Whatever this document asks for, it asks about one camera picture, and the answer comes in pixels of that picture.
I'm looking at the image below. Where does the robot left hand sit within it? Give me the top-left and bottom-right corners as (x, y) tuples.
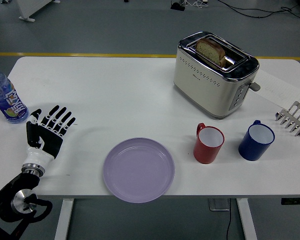
(22, 105), (77, 168)

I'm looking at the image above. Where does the purple plate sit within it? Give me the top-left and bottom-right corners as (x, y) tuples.
(102, 137), (176, 204)

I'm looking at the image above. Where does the blue drink bottle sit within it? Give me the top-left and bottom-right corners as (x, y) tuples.
(0, 62), (30, 124)

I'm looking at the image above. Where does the white table leg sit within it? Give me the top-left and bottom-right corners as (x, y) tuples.
(54, 198), (75, 240)
(236, 198), (258, 240)

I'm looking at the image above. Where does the white furniture base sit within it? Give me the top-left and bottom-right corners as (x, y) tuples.
(16, 0), (61, 22)

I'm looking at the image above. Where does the red mug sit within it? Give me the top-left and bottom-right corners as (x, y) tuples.
(193, 122), (226, 165)

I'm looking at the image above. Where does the cream and chrome toaster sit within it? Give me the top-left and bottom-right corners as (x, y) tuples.
(173, 31), (261, 120)

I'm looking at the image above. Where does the table control box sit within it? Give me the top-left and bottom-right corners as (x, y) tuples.
(208, 198), (231, 212)

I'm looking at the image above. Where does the bread slice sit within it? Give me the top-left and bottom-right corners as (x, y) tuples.
(195, 37), (226, 67)

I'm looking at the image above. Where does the black floor device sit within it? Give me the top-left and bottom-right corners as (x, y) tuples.
(170, 1), (186, 12)

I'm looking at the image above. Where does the blue mug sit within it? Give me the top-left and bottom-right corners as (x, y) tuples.
(237, 119), (276, 162)

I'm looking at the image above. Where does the white paper sheet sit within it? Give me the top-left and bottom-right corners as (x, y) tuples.
(253, 68), (300, 111)

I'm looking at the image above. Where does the metal toast rack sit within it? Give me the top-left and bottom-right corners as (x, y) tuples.
(274, 100), (300, 138)

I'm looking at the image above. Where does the table height control panel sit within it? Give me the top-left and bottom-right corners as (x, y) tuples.
(280, 197), (300, 205)

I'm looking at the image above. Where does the black hanging cable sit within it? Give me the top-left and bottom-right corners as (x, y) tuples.
(226, 211), (232, 240)

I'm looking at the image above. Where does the black floor cable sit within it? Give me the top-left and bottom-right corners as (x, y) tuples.
(216, 0), (300, 20)

